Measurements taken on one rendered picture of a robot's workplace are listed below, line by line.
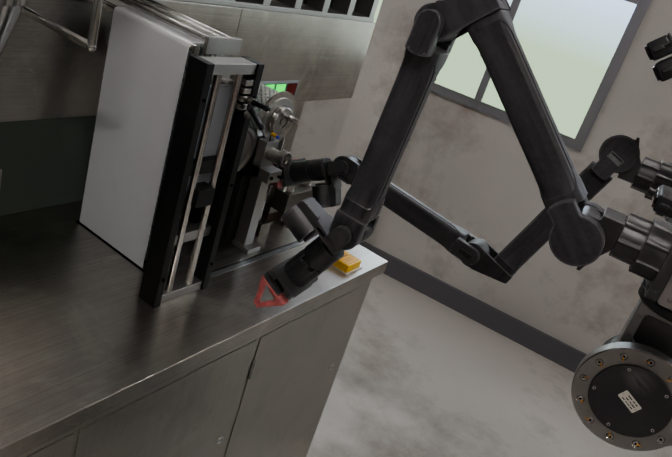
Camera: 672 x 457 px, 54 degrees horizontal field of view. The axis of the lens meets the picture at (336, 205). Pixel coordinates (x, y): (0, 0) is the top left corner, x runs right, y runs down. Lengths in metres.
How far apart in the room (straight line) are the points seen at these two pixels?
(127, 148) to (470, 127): 2.32
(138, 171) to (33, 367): 0.49
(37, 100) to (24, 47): 0.13
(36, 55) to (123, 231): 0.43
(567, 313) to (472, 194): 0.79
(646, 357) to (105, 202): 1.19
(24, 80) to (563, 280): 2.80
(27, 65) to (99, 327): 0.59
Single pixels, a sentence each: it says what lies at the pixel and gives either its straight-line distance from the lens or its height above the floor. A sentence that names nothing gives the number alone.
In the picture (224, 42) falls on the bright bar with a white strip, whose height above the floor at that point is 1.45.
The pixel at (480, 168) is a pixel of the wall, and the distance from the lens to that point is 3.58.
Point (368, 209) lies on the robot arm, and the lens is 1.12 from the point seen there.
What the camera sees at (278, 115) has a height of 1.27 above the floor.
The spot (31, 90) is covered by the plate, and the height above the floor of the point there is 1.21.
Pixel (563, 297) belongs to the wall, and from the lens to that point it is 3.67.
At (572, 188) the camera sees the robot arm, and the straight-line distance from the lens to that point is 1.02.
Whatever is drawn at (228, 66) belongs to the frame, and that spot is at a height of 1.43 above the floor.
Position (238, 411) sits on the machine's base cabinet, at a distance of 1.75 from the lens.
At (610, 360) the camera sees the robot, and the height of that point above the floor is 1.19.
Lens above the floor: 1.74
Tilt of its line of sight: 22 degrees down
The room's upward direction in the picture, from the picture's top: 18 degrees clockwise
